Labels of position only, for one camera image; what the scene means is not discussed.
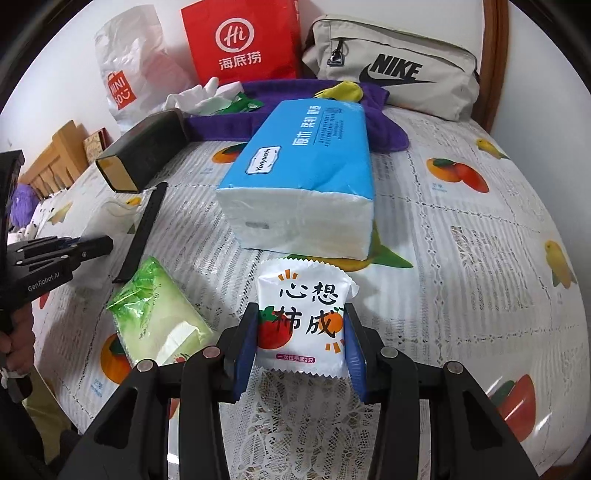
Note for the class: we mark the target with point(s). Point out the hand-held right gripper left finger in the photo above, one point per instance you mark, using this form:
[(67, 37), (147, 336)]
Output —
[(242, 360)]

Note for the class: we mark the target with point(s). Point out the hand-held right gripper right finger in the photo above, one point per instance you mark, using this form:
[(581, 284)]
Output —
[(356, 360)]

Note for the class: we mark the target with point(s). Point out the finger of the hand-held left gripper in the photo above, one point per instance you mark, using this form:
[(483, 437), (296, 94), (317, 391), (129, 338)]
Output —
[(90, 248)]

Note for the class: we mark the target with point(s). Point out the white plastic pouch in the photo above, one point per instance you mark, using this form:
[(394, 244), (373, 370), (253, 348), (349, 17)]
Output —
[(106, 217)]

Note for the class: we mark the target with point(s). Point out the white persimmon print packet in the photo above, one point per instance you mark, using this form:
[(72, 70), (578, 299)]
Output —
[(300, 300)]

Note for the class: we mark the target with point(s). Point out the person's left hand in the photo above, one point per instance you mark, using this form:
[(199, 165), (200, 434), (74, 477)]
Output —
[(21, 346)]

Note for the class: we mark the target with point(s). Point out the white plush toy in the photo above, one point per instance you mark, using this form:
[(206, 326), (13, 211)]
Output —
[(37, 229)]

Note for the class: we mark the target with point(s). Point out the purple plush toy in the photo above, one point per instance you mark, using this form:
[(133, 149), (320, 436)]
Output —
[(23, 205)]

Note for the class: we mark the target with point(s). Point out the green tissue packet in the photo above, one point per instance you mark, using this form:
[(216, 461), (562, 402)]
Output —
[(157, 314)]

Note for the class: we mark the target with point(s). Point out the patterned box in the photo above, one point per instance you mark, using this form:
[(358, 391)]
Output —
[(96, 145)]

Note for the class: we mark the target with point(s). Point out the wooden furniture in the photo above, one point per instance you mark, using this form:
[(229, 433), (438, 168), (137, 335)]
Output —
[(60, 147)]

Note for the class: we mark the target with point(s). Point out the black box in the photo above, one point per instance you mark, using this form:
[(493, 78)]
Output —
[(147, 138)]

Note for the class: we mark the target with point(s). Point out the white plastic bag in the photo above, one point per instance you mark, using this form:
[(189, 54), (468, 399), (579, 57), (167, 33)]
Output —
[(138, 60)]

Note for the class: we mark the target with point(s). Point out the blue tissue pack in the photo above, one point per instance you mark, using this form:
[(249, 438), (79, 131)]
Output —
[(300, 161)]

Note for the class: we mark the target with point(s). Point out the small green sachet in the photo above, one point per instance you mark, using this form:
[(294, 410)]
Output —
[(240, 102)]

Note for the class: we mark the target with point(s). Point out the purple towel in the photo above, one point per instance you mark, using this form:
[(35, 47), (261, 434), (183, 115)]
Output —
[(388, 134)]

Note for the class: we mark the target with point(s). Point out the yellow balloon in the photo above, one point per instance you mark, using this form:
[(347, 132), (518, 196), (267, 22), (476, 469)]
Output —
[(344, 90)]

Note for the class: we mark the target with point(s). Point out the grey waist bag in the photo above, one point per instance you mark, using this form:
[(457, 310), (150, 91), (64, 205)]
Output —
[(443, 97)]

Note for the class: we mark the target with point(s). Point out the red paper bag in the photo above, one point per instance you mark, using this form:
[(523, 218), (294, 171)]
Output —
[(277, 27)]

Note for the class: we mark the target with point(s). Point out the brown wooden headboard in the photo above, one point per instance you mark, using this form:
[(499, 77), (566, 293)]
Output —
[(496, 46)]

